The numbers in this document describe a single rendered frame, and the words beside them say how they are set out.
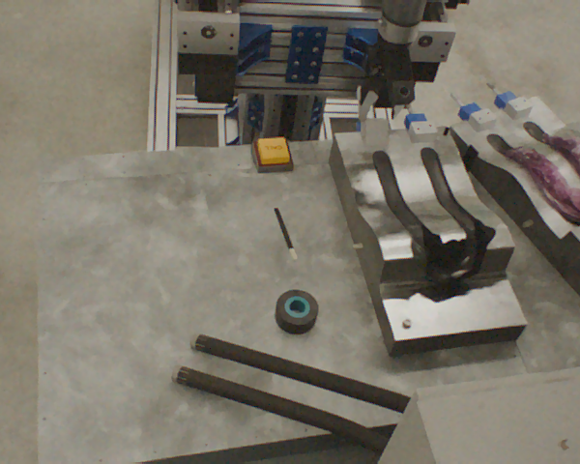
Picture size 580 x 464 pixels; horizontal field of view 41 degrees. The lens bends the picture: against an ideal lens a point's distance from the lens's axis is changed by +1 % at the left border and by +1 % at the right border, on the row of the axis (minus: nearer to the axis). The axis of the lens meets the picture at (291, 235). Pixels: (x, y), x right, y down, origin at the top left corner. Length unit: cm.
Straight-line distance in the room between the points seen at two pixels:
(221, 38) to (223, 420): 86
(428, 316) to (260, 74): 86
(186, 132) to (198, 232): 107
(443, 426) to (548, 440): 9
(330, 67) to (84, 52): 147
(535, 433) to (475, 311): 83
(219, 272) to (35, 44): 197
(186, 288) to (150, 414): 26
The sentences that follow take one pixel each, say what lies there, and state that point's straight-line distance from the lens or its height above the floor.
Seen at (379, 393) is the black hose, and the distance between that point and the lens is 129.
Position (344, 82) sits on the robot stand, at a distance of 205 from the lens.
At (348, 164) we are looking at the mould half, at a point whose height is 89.
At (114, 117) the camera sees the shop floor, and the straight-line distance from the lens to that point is 297.
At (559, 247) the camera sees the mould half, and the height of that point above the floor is 85.
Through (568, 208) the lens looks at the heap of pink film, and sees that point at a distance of 170.
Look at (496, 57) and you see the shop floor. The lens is 354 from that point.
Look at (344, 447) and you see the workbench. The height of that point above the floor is 66.
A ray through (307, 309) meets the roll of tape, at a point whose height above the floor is 83.
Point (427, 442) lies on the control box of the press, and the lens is 64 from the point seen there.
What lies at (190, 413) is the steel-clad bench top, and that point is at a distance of 136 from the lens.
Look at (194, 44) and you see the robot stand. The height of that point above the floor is 93.
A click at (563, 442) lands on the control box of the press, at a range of 68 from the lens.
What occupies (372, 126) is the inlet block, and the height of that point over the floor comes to 93.
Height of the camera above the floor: 203
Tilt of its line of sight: 51 degrees down
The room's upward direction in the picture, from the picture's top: 10 degrees clockwise
